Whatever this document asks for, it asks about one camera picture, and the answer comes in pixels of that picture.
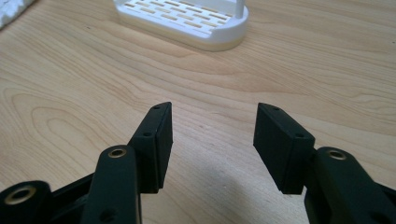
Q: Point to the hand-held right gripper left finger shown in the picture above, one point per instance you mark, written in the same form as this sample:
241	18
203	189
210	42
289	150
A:
152	149

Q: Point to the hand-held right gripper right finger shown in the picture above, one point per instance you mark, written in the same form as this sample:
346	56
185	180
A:
286	149

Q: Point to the white slotted drain rack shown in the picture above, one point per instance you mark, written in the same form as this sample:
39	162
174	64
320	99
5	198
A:
183	18

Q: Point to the white cloth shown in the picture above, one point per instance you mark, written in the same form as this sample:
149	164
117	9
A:
11	9

